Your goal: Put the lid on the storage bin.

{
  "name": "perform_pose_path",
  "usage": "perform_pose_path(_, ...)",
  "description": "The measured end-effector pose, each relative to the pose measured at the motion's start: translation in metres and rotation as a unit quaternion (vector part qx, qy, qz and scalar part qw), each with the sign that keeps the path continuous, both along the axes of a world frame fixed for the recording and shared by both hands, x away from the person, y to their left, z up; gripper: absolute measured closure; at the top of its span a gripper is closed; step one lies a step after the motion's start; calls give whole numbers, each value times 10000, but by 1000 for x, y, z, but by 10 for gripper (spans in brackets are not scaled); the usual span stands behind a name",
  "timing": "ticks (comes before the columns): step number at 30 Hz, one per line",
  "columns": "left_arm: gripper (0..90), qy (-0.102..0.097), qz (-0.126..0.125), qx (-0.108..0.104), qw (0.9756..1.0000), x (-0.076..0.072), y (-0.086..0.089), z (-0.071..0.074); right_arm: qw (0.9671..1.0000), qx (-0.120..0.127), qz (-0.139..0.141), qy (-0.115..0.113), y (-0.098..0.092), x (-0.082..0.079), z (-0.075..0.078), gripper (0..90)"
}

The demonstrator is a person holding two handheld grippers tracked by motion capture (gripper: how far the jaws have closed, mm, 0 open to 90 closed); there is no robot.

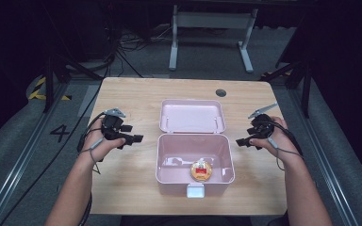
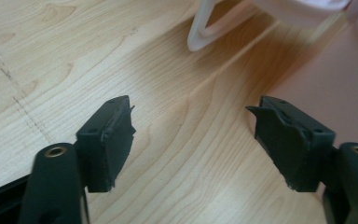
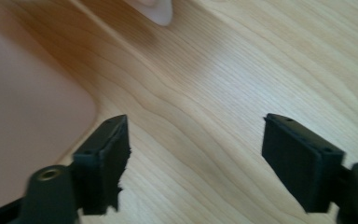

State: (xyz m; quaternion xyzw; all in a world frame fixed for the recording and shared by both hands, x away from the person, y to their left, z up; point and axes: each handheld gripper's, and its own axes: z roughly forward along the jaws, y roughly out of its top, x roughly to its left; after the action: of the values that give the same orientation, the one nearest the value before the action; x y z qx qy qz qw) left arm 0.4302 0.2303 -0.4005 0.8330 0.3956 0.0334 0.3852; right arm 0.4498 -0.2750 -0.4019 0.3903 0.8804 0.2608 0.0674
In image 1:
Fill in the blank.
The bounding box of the person's left hand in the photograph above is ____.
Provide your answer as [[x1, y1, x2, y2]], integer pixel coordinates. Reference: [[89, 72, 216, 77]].
[[80, 118, 127, 165]]

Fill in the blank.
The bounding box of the yellow black floor tape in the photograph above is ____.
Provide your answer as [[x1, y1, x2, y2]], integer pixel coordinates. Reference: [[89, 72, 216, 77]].
[[27, 76, 73, 102]]

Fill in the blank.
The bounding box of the round yellow red-labelled packet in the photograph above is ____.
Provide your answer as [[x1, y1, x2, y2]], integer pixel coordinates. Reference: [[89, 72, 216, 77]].
[[189, 158, 213, 184]]

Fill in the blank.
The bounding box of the grey right gripper cord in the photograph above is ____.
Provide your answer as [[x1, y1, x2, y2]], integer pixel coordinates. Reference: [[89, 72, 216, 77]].
[[267, 137, 304, 172]]

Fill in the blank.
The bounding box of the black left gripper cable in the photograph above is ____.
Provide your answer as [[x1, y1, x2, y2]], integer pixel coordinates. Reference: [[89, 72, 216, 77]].
[[76, 112, 107, 154]]

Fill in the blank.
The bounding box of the grey gripper cord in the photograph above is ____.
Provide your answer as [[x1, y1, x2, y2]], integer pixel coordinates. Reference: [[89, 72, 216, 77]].
[[77, 137, 106, 175], [267, 137, 304, 172]]

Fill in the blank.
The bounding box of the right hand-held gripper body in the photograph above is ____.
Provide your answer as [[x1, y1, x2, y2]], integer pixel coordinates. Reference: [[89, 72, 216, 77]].
[[246, 102, 279, 151]]

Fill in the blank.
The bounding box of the black tripod stand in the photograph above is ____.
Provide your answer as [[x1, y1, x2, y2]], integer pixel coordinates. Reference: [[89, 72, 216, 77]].
[[259, 58, 313, 120], [41, 52, 104, 114]]

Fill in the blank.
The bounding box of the grey left gripper cord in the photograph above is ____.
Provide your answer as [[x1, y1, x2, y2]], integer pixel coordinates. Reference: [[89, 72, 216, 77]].
[[77, 137, 106, 175]]

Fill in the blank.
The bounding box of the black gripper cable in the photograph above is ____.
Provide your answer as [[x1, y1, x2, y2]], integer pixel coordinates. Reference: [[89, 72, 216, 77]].
[[76, 112, 107, 154], [263, 120, 304, 157]]

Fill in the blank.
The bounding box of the white metal table frame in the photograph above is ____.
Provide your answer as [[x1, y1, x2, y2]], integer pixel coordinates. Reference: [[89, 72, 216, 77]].
[[168, 4, 259, 74]]

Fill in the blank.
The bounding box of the bundle of floor cables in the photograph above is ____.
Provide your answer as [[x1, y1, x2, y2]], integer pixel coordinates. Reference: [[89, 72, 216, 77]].
[[114, 23, 173, 79]]

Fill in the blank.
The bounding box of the pink plastic box with lid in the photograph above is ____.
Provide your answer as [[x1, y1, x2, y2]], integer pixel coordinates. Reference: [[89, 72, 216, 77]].
[[155, 99, 237, 200]]

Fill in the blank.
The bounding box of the long black floor cable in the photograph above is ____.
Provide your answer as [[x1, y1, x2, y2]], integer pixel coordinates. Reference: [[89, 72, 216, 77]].
[[0, 76, 106, 226]]

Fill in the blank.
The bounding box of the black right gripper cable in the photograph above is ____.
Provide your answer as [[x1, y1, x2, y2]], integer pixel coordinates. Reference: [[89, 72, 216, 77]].
[[263, 120, 304, 157]]

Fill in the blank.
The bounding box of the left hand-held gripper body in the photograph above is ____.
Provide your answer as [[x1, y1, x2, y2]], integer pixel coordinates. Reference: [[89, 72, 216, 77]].
[[101, 107, 130, 151]]

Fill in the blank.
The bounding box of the person's right hand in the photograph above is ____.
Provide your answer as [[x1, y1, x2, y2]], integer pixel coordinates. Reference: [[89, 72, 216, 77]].
[[249, 116, 300, 165]]

